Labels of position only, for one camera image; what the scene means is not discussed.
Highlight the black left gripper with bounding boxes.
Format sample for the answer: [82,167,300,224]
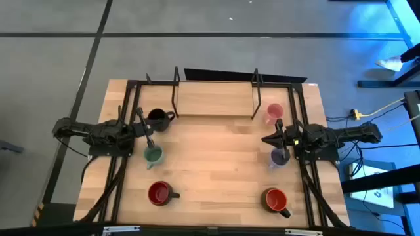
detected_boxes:
[130,106,162,149]

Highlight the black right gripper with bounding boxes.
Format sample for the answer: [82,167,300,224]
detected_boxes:
[261,119,298,162]

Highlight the black mug red interior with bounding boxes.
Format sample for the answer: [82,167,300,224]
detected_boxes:
[147,180,181,207]

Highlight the all black mug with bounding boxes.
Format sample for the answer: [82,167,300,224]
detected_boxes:
[146,108,177,132]

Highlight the purple ceramic mug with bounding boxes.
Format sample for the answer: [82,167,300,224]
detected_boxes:
[268,147,291,170]

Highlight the pink ceramic mug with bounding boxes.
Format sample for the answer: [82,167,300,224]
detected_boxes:
[264,102,285,127]

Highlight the green ceramic mug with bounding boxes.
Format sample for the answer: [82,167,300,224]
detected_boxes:
[143,144,165,170]

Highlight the black flat panel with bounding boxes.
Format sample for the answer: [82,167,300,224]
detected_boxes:
[183,68,308,84]

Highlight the white printed box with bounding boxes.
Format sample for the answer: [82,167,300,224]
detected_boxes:
[348,161,395,210]

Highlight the black desk beam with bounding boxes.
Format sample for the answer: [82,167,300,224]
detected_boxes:
[341,163,420,195]

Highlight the black desk foot bar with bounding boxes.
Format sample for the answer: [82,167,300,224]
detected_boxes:
[357,64,420,89]

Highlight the dark mat hazard stripe border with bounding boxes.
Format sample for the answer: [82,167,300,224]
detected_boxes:
[30,201,79,228]

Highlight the person's foot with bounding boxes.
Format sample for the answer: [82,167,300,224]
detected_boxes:
[375,56,404,73]

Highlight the black desk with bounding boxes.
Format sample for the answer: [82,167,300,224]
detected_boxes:
[404,89,420,147]

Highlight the dark floor fixture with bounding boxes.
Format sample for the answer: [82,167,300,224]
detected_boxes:
[0,140,24,154]

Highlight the person's leg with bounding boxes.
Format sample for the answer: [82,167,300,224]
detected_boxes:
[400,41,420,64]

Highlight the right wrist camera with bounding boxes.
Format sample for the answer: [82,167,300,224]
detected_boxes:
[286,129,302,147]

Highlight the black metal table frame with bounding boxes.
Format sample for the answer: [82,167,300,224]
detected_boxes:
[74,73,354,231]

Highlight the wooden shelf black metal frame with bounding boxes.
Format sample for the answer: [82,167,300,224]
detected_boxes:
[171,66,264,121]

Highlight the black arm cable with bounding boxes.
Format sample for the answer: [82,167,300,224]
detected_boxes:
[54,136,96,185]

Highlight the silver aluminium rail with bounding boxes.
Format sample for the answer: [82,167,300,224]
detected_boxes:
[102,225,141,236]
[284,228,324,236]

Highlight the yellow cable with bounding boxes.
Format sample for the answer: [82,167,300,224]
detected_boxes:
[360,97,406,118]

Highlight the cream cable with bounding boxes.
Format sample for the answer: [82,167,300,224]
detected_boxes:
[382,113,420,131]

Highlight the desk frame leg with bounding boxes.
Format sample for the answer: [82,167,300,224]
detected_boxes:
[327,0,415,49]

